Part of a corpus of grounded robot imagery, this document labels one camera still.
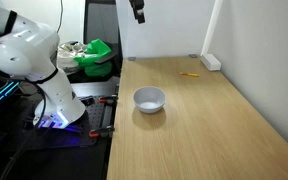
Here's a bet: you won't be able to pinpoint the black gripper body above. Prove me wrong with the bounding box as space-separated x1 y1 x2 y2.
128 0 146 13

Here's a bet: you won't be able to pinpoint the yellow pen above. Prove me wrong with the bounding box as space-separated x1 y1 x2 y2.
179 71 201 78

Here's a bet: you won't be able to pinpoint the grey bowl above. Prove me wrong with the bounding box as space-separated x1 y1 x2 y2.
132 86 167 115

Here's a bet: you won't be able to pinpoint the black office chair back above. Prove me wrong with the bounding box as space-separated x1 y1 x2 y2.
83 0 121 46

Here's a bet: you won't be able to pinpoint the green plastic bag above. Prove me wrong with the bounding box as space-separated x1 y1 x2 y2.
72 38 114 78

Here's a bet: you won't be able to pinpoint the white plastic bag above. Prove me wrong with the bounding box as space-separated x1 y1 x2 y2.
56 41 88 76

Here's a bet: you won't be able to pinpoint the white rectangular box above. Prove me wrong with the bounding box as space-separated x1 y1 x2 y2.
200 53 222 72

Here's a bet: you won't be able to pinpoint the black clamp orange tips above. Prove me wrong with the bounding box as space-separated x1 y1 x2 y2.
88 125 116 139
98 94 119 105

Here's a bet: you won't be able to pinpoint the blue light strip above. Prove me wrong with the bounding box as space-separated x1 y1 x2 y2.
0 81 20 115

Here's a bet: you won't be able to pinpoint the white vertical post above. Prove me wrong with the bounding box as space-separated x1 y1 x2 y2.
200 0 224 57

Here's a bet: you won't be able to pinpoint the thin black hanging cable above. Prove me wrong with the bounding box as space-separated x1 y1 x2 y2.
56 0 65 34

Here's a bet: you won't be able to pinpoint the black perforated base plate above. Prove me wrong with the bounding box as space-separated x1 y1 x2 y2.
27 94 118 149

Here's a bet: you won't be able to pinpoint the black base cable bundle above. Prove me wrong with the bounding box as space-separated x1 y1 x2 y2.
0 84 48 180

